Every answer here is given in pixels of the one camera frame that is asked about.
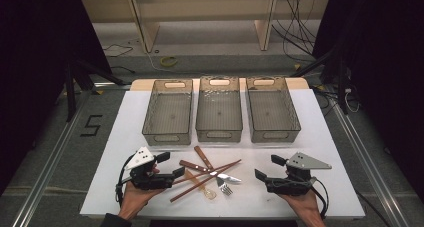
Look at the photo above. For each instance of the black metal stand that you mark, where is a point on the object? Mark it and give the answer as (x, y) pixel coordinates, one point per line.
(70, 97)
(341, 87)

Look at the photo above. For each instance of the aluminium floor rail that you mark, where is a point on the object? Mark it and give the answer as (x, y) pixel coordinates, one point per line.
(370, 173)
(50, 160)

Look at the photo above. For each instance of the light wooden spoon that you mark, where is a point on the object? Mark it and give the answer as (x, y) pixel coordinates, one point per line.
(196, 182)

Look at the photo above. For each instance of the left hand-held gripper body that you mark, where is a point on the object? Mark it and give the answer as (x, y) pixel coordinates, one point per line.
(150, 180)

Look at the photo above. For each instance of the white table mat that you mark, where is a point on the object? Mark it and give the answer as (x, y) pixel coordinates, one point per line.
(100, 187)

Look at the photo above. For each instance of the beige wooden desk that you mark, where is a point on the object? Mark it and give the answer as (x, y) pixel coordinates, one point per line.
(150, 30)

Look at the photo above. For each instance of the person's left hand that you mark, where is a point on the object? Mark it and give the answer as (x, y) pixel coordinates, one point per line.
(133, 200)

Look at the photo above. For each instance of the brown wooden chopstick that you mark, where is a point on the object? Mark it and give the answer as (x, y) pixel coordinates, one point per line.
(193, 177)
(196, 186)

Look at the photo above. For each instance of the black curtain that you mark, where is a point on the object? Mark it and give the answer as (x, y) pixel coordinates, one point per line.
(33, 70)
(383, 70)

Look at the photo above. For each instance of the transparent grey plastic bin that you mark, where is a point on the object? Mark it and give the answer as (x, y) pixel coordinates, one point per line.
(273, 115)
(168, 117)
(219, 115)

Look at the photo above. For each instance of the person's right hand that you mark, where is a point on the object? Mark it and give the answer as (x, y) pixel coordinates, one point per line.
(308, 205)

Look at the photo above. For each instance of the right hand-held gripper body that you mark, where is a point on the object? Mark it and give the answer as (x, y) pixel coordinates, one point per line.
(293, 185)

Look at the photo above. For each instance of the yellow tape roll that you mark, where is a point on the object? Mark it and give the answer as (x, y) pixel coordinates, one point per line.
(162, 62)

